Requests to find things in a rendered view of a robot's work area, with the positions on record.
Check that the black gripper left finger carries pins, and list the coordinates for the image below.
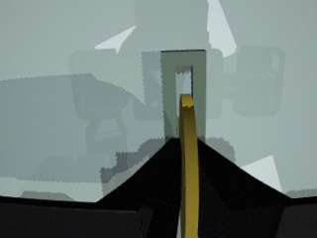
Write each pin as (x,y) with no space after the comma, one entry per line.
(145,206)

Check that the gold coin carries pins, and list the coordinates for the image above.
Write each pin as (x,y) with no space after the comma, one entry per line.
(188,210)

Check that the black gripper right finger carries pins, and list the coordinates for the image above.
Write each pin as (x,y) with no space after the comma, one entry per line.
(234,204)

